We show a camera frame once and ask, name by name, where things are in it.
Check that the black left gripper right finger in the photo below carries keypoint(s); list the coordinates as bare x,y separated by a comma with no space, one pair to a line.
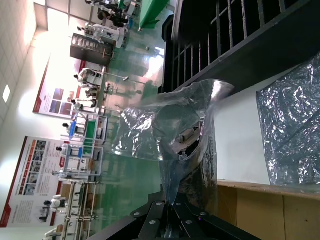
195,225

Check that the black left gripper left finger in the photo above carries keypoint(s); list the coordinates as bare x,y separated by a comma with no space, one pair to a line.
147,222

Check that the translucent grey antistatic bag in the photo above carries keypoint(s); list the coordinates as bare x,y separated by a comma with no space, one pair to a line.
175,112

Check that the brown cardboard box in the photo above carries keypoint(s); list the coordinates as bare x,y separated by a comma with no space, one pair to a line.
262,212

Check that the black slotted plastic container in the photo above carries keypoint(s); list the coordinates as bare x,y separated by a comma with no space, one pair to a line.
250,65

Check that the wooden roller rack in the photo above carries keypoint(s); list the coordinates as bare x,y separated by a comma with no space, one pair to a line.
80,200

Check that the red framed text info poster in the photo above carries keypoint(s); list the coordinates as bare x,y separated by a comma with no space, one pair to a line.
32,180

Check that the flat crinkled antistatic bag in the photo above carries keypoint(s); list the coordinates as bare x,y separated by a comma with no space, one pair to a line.
290,120

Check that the red framed photo display board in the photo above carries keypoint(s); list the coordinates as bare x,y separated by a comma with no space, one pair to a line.
62,95

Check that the dark brown cabinet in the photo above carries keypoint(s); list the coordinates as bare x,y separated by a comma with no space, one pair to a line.
87,50

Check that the square ceiling light panel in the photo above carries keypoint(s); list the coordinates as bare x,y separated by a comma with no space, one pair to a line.
6,93

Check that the green cloth covered table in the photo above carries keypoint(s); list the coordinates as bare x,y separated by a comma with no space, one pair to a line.
152,12

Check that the metal frame workstation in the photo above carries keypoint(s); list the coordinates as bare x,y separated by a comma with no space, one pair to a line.
90,140

